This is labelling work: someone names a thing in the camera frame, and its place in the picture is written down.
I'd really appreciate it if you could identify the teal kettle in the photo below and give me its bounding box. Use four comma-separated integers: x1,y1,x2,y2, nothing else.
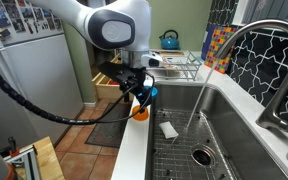
159,29,179,50

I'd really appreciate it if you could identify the open wooden drawer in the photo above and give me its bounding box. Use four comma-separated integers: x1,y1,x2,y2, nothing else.
91,53,123,100

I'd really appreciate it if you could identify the dark floor mat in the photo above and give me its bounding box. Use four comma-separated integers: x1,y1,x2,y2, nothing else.
85,104,131,148

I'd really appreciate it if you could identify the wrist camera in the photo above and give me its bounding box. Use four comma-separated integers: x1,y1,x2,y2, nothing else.
141,54,163,67

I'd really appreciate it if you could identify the orange plastic bowl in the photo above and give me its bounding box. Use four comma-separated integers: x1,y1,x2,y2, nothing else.
132,105,149,121

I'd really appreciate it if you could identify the colourful mosaic cutting board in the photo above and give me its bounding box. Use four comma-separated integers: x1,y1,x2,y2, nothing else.
204,26,237,75

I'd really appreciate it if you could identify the wooden board with clamp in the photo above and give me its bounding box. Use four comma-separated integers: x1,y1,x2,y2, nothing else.
4,137,65,180

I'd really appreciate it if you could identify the white refrigerator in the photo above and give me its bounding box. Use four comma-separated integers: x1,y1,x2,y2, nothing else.
0,0,83,149

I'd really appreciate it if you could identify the wire sink grid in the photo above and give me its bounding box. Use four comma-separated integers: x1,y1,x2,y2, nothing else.
149,109,237,180

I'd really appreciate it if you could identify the metal dish rack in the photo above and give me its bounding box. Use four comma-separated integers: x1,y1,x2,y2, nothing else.
147,50,202,81

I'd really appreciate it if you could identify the white sponge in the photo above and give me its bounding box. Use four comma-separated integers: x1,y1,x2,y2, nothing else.
159,122,178,139

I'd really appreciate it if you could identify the blue cutting board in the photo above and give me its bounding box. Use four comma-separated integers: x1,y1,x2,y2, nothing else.
201,24,217,60

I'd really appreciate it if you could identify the blue plastic bowl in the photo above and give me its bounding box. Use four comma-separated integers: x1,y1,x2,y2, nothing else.
144,85,158,98

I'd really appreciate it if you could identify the stainless steel sink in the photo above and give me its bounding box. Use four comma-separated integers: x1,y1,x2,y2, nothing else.
145,82,288,180

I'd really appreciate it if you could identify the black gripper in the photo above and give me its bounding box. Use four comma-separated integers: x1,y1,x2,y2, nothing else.
98,61,154,107

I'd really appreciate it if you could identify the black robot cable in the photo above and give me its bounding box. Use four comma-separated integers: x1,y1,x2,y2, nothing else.
0,54,156,126

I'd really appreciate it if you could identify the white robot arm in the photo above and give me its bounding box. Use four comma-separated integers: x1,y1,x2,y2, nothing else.
28,0,151,106

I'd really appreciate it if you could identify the stainless steel faucet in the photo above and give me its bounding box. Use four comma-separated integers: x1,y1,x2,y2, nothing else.
214,18,288,133

